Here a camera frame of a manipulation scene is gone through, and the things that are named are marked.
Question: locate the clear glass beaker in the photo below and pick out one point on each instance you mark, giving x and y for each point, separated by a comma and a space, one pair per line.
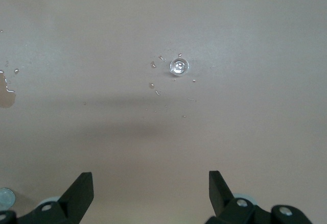
179, 67

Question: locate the spilled liquid puddle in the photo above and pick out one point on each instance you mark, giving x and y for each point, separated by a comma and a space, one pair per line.
6, 96

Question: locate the brown table mat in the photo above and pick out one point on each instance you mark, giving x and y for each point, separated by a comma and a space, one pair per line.
163, 145

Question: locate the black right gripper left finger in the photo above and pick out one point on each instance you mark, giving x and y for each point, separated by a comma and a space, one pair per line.
76, 196

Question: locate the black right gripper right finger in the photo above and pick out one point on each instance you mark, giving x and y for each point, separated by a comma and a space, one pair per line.
219, 196

